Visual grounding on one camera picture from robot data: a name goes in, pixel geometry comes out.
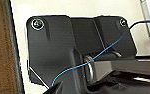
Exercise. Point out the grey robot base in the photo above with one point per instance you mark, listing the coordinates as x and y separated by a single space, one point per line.
51 46

